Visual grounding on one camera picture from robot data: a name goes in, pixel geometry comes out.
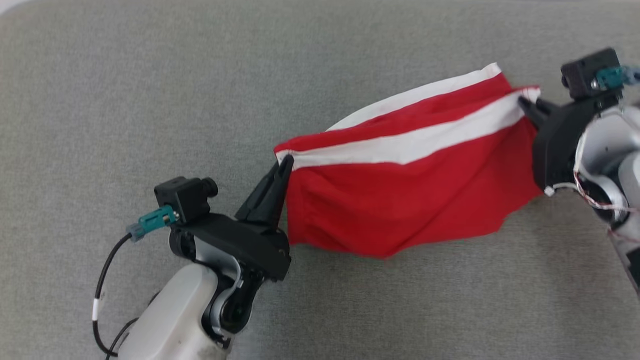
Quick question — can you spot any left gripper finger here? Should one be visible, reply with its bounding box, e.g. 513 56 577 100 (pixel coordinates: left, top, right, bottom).
264 154 296 233
234 161 283 227

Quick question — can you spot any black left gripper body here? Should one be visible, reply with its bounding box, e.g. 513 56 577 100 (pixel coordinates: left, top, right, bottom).
169 211 292 282

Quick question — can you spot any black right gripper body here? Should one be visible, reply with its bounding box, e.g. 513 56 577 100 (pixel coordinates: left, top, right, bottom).
531 91 626 194

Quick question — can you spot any red jersey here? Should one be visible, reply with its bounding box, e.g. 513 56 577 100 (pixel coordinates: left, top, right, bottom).
274 62 547 260

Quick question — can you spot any grey fabric sofa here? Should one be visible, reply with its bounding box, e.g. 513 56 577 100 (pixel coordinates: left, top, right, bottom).
0 0 640 360

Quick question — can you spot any thin white red wire bundle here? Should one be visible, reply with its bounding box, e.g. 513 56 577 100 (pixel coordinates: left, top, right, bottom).
546 167 640 242

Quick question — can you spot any right black cable teal plug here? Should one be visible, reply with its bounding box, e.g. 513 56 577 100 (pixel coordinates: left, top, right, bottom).
594 65 640 92

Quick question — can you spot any black cable teal plug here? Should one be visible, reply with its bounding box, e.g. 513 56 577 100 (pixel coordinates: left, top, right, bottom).
594 65 640 92
92 206 180 359

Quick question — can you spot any left black cable teal plug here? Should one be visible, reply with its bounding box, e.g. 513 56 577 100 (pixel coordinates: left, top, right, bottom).
92 206 180 359

